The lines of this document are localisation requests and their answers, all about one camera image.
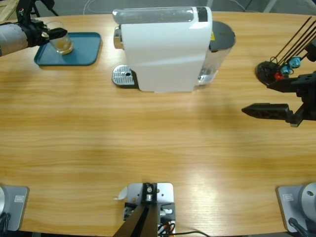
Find orange wires at white block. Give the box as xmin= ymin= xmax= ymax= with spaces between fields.
xmin=158 ymin=221 xmax=175 ymax=234

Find black cable at white block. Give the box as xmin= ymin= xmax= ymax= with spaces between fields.
xmin=172 ymin=231 xmax=213 ymax=237

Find black capsule holder with rods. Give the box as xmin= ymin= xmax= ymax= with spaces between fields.
xmin=255 ymin=16 xmax=316 ymax=87

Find blue coffee capsule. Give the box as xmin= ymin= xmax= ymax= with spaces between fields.
xmin=289 ymin=56 xmax=302 ymax=68
xmin=280 ymin=64 xmax=293 ymax=76

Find clear water tank black lid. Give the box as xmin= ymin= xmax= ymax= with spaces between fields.
xmin=197 ymin=21 xmax=237 ymax=87

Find grey metal frame leg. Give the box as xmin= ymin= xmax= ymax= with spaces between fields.
xmin=262 ymin=0 xmax=277 ymax=13

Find white capsule coffee machine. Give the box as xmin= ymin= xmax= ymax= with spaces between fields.
xmin=112 ymin=6 xmax=213 ymax=94

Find teal plastic tray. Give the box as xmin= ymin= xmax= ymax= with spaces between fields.
xmin=34 ymin=32 xmax=102 ymax=67

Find clear drinking glass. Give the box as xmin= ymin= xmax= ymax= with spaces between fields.
xmin=45 ymin=21 xmax=74 ymax=55

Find black chair legs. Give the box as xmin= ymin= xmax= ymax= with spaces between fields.
xmin=31 ymin=0 xmax=60 ymax=17

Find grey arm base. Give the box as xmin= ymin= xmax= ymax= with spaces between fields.
xmin=276 ymin=182 xmax=316 ymax=233
xmin=0 ymin=185 xmax=30 ymax=232

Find black base cable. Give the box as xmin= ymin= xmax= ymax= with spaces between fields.
xmin=0 ymin=211 xmax=12 ymax=233
xmin=288 ymin=217 xmax=309 ymax=237

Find white tape tab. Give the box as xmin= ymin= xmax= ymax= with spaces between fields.
xmin=114 ymin=186 xmax=128 ymax=201

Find white block with dark post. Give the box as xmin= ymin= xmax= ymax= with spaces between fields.
xmin=115 ymin=182 xmax=176 ymax=237

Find thin white cable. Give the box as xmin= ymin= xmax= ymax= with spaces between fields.
xmin=82 ymin=0 xmax=124 ymax=13

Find light wooden crate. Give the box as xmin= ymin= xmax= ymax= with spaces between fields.
xmin=0 ymin=0 xmax=19 ymax=23

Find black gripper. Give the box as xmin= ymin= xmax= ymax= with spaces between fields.
xmin=241 ymin=71 xmax=316 ymax=127
xmin=21 ymin=19 xmax=68 ymax=47

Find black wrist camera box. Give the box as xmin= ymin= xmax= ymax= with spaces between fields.
xmin=305 ymin=40 xmax=316 ymax=62
xmin=15 ymin=0 xmax=38 ymax=25

